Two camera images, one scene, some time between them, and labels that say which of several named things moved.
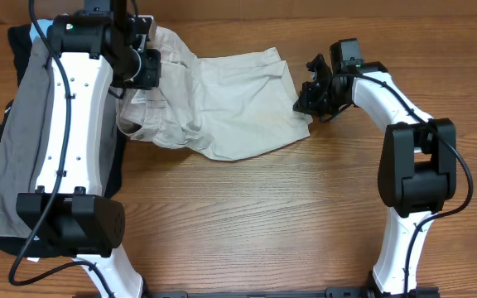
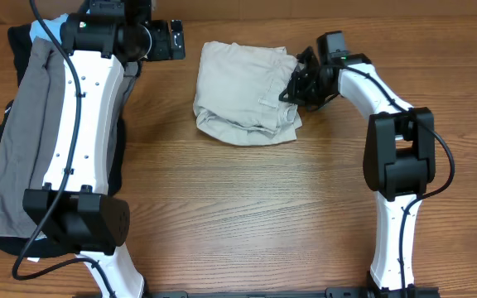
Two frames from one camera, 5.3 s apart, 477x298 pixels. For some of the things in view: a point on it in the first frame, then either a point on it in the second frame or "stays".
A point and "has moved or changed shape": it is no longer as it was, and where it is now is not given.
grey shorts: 15,161 stays
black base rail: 345,293 stays
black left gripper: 151,77 -> 162,50
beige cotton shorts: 219,108 has moved or changed shape
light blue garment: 44,24 stays
